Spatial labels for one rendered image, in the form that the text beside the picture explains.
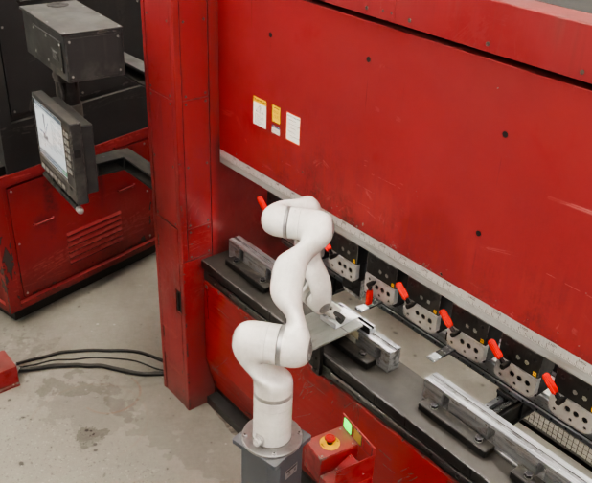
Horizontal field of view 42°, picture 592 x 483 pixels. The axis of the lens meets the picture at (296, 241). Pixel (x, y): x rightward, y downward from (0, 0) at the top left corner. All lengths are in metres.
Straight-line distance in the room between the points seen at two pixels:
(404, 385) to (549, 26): 1.43
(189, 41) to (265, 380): 1.48
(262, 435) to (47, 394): 2.07
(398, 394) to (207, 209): 1.24
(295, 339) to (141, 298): 2.81
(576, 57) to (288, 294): 1.00
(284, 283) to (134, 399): 2.06
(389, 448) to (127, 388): 1.76
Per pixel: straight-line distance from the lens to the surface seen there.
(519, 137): 2.22
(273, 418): 2.37
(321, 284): 2.65
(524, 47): 2.15
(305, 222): 2.34
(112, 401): 4.20
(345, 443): 2.82
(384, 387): 2.91
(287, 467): 2.50
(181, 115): 3.25
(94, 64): 3.19
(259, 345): 2.21
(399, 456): 2.93
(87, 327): 4.73
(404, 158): 2.53
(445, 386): 2.81
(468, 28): 2.25
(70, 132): 3.21
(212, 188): 3.47
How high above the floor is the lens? 2.74
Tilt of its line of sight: 30 degrees down
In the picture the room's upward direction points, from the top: 2 degrees clockwise
